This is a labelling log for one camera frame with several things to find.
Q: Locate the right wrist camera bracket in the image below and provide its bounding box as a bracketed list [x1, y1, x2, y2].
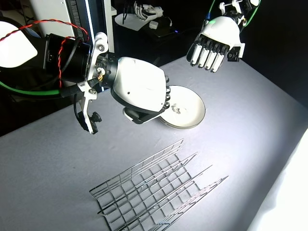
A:
[73, 32, 109, 135]

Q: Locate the white robot lift column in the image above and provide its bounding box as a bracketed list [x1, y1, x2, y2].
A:
[28, 0, 116, 93]

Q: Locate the white base sheet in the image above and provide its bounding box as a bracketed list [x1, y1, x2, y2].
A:
[114, 13, 150, 31]

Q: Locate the black flat device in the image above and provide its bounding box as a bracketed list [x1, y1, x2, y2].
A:
[144, 18, 180, 38]

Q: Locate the spare white robot hand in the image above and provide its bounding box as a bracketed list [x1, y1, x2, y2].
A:
[133, 1, 164, 21]

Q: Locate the red black twisted wire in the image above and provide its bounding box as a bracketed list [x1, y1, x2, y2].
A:
[0, 19, 90, 89]

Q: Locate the green cable of right arm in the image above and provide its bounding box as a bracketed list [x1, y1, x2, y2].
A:
[0, 80, 62, 97]

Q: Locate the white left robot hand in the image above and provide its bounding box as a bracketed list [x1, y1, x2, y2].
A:
[186, 16, 242, 73]

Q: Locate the metal wire dish rack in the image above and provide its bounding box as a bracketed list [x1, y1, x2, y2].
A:
[89, 138, 229, 231]

